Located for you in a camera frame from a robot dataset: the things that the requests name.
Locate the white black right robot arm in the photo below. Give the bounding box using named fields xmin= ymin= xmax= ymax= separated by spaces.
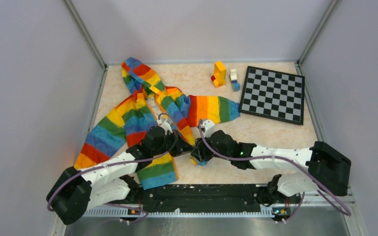
xmin=191 ymin=130 xmax=351 ymax=214

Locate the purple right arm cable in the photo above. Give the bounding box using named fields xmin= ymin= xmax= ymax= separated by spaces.
xmin=197 ymin=119 xmax=352 ymax=222

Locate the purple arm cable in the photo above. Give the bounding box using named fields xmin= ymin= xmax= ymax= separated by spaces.
xmin=197 ymin=119 xmax=352 ymax=222
xmin=47 ymin=113 xmax=180 ymax=224

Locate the rainbow striped zip jacket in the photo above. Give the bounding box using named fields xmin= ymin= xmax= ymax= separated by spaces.
xmin=74 ymin=57 xmax=241 ymax=191

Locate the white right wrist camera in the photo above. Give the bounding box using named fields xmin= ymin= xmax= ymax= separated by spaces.
xmin=200 ymin=119 xmax=215 ymax=138

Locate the black white checkerboard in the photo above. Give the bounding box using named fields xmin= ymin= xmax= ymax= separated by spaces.
xmin=239 ymin=66 xmax=306 ymax=125

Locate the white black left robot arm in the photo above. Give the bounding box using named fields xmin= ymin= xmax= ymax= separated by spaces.
xmin=46 ymin=126 xmax=193 ymax=225

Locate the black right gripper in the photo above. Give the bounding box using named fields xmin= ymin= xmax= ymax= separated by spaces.
xmin=191 ymin=131 xmax=232 ymax=162

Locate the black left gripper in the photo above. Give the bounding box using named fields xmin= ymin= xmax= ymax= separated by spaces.
xmin=152 ymin=129 xmax=194 ymax=157

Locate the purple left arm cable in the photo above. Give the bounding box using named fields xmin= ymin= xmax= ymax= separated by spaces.
xmin=47 ymin=113 xmax=180 ymax=224

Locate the orange yellow block toy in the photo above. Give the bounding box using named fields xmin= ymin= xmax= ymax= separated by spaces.
xmin=211 ymin=61 xmax=226 ymax=88

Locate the white blue block toy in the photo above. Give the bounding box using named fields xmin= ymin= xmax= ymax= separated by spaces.
xmin=229 ymin=69 xmax=240 ymax=91

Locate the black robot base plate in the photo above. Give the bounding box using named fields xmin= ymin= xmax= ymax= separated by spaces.
xmin=136 ymin=183 xmax=302 ymax=214

